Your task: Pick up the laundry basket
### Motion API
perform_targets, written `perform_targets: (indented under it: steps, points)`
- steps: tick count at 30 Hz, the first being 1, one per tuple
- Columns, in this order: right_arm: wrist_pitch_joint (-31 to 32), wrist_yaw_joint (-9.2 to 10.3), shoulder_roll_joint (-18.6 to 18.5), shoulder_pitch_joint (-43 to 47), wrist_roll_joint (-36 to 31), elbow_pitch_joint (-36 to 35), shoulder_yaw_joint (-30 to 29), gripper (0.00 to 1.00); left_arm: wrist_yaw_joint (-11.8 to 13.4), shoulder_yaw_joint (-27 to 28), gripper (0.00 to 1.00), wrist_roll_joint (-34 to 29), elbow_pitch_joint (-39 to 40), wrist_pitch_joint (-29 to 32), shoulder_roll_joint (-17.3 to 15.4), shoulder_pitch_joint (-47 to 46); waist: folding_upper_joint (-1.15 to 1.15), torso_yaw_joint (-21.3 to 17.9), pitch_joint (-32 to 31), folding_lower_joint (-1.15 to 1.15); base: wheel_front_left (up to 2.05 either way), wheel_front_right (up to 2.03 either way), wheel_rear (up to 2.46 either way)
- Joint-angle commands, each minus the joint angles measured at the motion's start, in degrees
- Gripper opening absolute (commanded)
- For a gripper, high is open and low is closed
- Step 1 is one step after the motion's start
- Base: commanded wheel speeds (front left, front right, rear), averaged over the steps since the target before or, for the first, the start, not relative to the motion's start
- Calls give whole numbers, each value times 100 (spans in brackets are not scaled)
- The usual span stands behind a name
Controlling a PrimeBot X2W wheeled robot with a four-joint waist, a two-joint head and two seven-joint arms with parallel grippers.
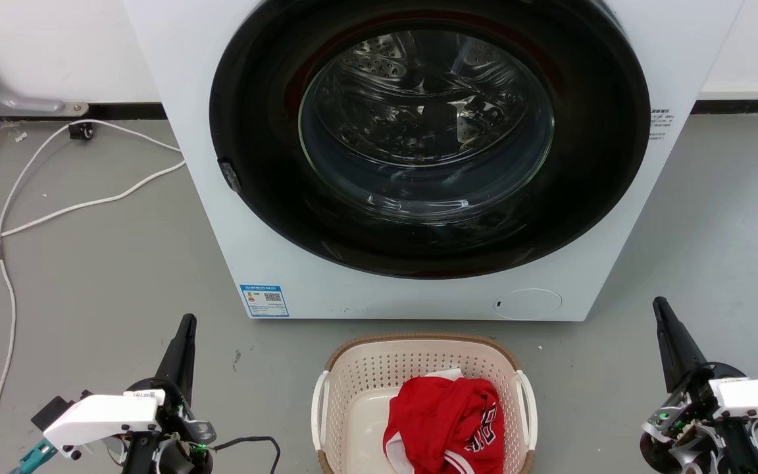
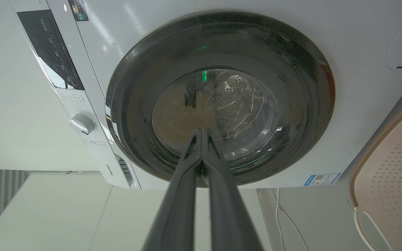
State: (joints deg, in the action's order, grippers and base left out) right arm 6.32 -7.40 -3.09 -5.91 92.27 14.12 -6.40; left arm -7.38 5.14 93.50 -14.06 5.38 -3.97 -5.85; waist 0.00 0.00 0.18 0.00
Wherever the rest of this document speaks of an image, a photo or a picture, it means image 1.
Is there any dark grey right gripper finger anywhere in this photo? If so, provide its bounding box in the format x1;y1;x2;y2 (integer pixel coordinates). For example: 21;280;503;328
653;296;709;394

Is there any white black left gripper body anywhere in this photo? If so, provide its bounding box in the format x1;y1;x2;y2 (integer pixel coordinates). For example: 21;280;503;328
43;378;216;474

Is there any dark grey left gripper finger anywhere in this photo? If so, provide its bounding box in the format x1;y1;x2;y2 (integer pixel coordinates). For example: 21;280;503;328
155;313;197;404

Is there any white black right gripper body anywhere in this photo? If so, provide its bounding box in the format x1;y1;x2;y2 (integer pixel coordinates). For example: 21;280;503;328
640;361;758;474

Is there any cream perforated laundry basket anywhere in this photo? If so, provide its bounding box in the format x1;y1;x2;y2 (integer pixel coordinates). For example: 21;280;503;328
311;333;539;474

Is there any blue energy label sticker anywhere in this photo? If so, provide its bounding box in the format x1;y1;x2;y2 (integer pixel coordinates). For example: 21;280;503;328
240;284;290;319

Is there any white front-load washing machine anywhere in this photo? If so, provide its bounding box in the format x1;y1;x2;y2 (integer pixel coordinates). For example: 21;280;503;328
124;0;745;322

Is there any round white filter cover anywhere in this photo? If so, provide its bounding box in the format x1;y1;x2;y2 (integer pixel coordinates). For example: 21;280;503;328
493;288;563;321

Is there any small printed text label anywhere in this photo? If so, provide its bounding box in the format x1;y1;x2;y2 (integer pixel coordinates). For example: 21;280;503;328
649;109;676;142

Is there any white cloth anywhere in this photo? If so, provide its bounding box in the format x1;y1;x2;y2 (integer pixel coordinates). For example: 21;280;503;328
418;368;466;383

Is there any round black washer door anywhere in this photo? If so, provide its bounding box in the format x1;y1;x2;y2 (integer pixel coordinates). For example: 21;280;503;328
209;0;651;280

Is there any red sports jersey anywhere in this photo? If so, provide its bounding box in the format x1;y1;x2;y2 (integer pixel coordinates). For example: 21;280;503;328
382;375;506;474

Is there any black baseboard strip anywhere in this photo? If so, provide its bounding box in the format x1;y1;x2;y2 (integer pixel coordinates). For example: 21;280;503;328
690;99;758;115
0;102;168;121

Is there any steel washer drum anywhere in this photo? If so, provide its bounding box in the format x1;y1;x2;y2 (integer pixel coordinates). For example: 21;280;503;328
299;30;555;224

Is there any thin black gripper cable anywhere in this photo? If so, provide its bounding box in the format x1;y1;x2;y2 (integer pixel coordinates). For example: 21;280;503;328
212;435;282;474

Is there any thin white floor cable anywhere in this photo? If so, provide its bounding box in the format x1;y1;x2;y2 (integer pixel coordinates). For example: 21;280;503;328
0;119;183;474

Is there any thick white floor cable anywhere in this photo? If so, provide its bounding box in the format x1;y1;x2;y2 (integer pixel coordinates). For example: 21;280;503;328
0;160;186;253

